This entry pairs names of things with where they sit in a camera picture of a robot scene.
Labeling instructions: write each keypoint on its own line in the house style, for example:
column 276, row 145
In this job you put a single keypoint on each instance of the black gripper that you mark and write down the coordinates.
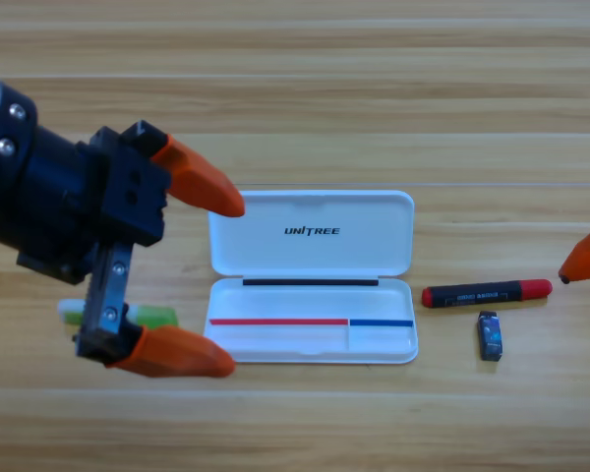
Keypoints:
column 123, row 196

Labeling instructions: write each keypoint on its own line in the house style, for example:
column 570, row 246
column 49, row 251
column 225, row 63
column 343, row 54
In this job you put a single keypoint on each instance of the green and white marker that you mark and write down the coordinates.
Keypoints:
column 157, row 315

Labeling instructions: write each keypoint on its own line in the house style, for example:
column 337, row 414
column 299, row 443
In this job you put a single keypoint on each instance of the red and black marker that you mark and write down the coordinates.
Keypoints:
column 477, row 295

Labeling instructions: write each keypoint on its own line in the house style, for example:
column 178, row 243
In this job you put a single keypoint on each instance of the black and blue eraser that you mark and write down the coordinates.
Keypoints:
column 490, row 336

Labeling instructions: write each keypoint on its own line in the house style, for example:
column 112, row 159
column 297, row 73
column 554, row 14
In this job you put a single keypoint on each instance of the white Unitree pencil case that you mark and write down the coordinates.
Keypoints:
column 314, row 255

